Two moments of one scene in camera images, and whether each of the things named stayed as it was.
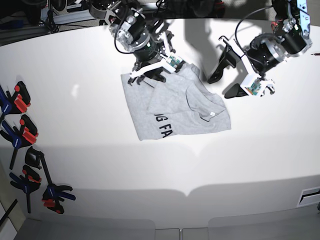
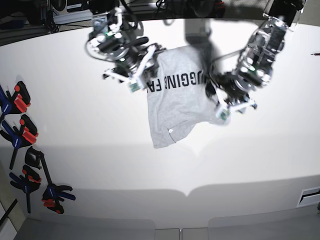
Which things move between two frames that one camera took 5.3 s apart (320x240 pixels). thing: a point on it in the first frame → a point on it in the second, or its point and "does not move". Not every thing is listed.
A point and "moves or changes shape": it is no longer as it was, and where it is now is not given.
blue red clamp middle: [27, 135] does not move
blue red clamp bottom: [53, 194] does not move
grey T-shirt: [183, 104] moves or changes shape
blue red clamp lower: [29, 183] does not move
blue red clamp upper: [18, 103] does not move
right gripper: [253, 83] → [230, 93]
